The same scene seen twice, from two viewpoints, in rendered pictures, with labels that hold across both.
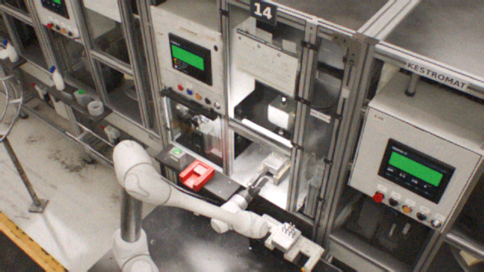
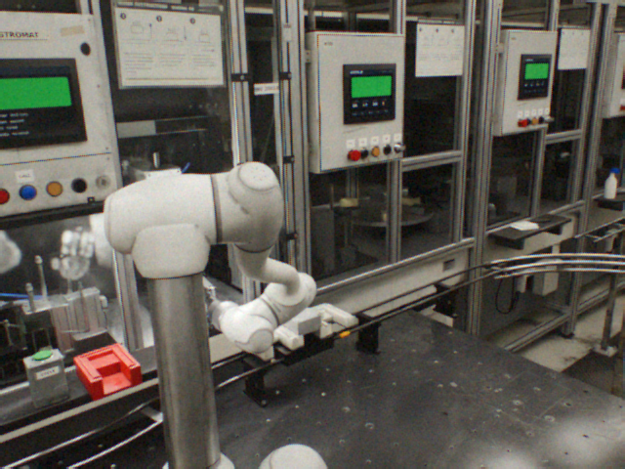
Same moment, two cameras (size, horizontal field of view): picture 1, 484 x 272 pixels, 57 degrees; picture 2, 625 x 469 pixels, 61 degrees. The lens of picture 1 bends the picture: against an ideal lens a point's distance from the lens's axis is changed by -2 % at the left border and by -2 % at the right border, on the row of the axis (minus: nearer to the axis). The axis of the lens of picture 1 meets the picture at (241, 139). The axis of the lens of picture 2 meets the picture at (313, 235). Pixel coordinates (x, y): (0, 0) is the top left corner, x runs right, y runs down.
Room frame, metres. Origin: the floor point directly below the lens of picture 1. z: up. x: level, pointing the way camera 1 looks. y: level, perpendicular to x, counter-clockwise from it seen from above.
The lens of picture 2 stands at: (0.78, 1.31, 1.68)
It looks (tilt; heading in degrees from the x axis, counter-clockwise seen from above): 17 degrees down; 285
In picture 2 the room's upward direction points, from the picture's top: 2 degrees counter-clockwise
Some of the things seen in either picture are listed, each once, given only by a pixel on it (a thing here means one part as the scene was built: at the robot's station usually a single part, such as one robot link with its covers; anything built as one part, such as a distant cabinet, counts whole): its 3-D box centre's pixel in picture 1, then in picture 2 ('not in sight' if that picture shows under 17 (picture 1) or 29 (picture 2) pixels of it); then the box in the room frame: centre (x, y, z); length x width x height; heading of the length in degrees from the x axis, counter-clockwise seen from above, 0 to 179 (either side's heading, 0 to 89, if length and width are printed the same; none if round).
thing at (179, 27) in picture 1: (203, 51); (7, 114); (1.88, 0.19, 1.60); 0.42 x 0.29 x 0.46; 53
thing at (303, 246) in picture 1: (285, 245); (299, 336); (1.26, -0.23, 0.84); 0.36 x 0.14 x 0.10; 53
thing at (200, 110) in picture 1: (188, 102); (35, 214); (1.77, 0.27, 1.37); 0.36 x 0.04 x 0.04; 53
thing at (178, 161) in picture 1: (179, 157); (46, 376); (1.75, 0.35, 0.97); 0.08 x 0.08 x 0.12; 53
